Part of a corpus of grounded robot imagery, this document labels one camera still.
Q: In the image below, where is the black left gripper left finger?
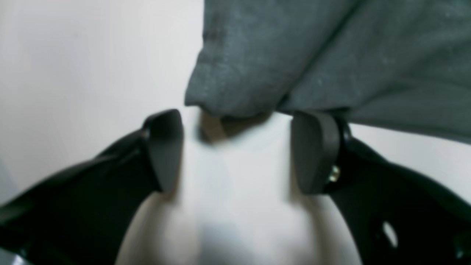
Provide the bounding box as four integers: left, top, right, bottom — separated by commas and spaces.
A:
0, 109, 184, 265

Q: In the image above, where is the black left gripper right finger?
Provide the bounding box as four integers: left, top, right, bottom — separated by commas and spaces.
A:
291, 111, 471, 265

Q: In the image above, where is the dark grey t-shirt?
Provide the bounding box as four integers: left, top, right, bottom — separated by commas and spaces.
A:
184, 0, 471, 143

